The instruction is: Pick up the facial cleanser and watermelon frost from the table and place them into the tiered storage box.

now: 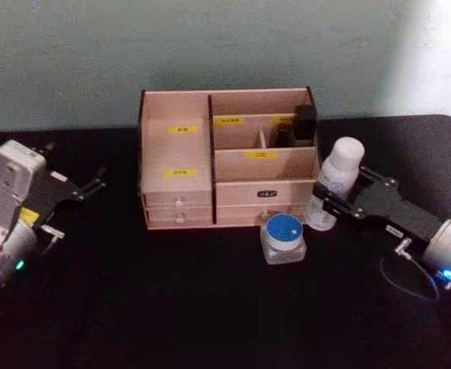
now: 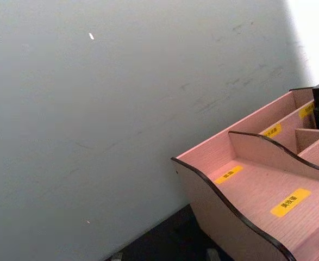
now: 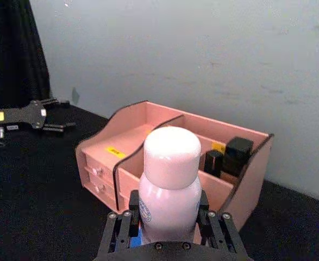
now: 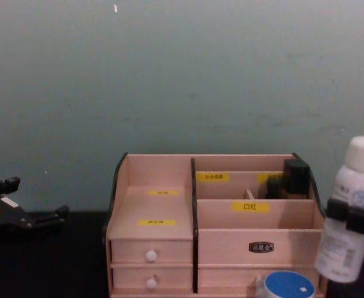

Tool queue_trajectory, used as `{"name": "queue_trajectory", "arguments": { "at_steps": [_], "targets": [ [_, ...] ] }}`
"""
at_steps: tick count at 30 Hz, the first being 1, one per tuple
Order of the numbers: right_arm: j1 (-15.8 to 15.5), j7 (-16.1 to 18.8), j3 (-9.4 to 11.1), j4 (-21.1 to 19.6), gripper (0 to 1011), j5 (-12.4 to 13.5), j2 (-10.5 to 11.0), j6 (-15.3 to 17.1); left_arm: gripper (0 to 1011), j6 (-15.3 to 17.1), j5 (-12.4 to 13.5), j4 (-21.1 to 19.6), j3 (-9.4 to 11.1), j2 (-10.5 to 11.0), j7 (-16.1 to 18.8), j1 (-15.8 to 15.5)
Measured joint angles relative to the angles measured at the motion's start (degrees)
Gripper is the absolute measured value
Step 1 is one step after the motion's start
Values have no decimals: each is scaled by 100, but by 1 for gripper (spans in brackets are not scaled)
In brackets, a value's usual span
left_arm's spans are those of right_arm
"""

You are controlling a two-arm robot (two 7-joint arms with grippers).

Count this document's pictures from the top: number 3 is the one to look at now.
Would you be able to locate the black curtain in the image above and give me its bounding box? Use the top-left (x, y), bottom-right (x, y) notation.
top-left (0, 0), bottom-right (52, 109)

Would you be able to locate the white bottle with round cap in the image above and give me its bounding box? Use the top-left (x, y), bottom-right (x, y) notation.
top-left (137, 126), bottom-right (203, 245)

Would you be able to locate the black table cloth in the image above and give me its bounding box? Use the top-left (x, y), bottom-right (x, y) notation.
top-left (0, 104), bottom-right (319, 261)

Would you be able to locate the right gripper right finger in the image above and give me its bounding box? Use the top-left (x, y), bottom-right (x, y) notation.
top-left (196, 190), bottom-right (247, 256)

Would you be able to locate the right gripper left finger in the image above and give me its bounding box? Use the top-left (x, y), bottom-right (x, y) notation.
top-left (97, 189), bottom-right (141, 256)

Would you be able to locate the black bottle with faceted cap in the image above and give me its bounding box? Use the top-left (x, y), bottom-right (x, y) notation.
top-left (222, 137), bottom-right (254, 178)

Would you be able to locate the small black cylindrical bottle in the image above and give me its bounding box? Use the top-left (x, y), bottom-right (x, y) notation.
top-left (204, 150), bottom-right (225, 179)

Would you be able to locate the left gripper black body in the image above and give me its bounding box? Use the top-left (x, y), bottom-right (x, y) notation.
top-left (3, 100), bottom-right (48, 132)

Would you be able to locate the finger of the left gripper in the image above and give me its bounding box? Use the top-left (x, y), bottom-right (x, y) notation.
top-left (38, 98), bottom-right (71, 109)
top-left (41, 122), bottom-right (77, 133)

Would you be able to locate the pink wooden organizer box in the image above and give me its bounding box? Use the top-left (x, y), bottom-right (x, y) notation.
top-left (74, 100), bottom-right (274, 232)

